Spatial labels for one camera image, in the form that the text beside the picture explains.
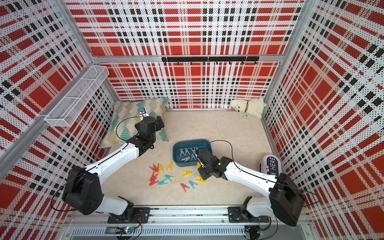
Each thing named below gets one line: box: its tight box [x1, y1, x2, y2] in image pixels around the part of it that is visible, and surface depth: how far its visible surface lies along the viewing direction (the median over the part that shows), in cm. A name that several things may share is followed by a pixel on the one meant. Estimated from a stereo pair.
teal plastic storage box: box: [172, 139, 213, 167], surface depth 97 cm
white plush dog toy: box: [230, 98, 267, 119], surface depth 117 cm
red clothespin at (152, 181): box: [149, 177, 160, 186], surface depth 86 cm
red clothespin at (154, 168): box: [149, 163, 160, 173], surface depth 90 cm
